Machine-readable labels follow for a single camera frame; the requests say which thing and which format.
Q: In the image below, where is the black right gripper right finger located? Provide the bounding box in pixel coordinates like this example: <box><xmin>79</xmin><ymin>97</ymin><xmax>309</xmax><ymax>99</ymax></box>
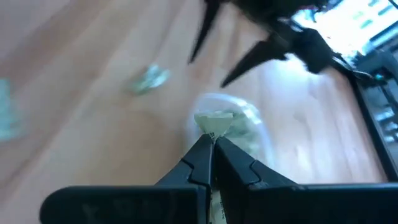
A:
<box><xmin>213</xmin><ymin>136</ymin><xmax>398</xmax><ymax>224</ymax></box>

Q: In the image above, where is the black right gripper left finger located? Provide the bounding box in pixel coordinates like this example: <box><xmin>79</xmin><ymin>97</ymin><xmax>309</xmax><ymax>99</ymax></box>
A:
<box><xmin>39</xmin><ymin>133</ymin><xmax>215</xmax><ymax>224</ymax></box>

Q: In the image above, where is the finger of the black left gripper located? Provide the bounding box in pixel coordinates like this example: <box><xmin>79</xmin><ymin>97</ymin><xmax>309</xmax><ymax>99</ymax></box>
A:
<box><xmin>187</xmin><ymin>0</ymin><xmax>223</xmax><ymax>65</ymax></box>
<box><xmin>219</xmin><ymin>39</ymin><xmax>289</xmax><ymax>88</ymax></box>

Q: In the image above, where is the clear plastic bin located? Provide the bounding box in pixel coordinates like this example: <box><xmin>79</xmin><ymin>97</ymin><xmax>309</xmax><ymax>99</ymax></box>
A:
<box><xmin>186</xmin><ymin>92</ymin><xmax>276</xmax><ymax>170</ymax></box>

